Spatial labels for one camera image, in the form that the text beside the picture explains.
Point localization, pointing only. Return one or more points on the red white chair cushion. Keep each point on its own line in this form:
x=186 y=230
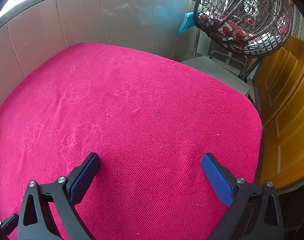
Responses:
x=232 y=31

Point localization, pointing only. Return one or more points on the grey plastic stool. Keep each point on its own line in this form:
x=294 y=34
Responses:
x=217 y=71

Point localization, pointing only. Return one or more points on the yellow wooden door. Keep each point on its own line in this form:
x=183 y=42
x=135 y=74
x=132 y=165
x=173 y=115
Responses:
x=289 y=110

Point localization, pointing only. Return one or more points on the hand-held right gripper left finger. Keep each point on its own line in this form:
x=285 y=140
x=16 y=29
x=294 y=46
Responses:
x=83 y=177

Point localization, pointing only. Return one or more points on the magenta table cloth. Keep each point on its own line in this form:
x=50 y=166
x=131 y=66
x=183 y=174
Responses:
x=142 y=105

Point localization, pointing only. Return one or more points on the blue plastic bag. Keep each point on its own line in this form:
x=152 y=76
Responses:
x=186 y=22

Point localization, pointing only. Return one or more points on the wicker hanging chair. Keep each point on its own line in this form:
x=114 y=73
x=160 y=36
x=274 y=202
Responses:
x=267 y=10

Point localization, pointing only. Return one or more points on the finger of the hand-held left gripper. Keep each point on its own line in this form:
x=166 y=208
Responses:
x=9 y=223

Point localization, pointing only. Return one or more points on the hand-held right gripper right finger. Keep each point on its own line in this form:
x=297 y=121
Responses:
x=218 y=177

